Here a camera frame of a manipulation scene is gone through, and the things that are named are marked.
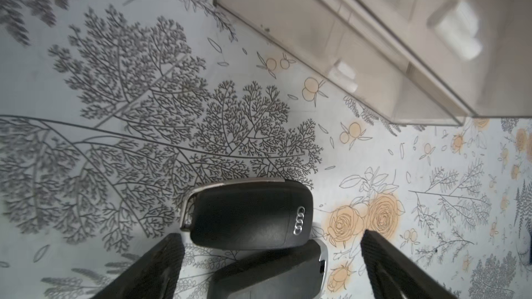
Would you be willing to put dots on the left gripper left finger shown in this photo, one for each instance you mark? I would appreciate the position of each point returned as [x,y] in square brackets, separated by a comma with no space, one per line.
[153,276]

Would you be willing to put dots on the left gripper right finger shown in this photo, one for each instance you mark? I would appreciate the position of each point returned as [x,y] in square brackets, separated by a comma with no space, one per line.
[394,275]

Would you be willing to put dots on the black key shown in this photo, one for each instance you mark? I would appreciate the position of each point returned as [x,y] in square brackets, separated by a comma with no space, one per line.
[298,272]
[251,214]

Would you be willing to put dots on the white mini drawer cabinet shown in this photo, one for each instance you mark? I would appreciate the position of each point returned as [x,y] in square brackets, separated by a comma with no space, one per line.
[414,62]

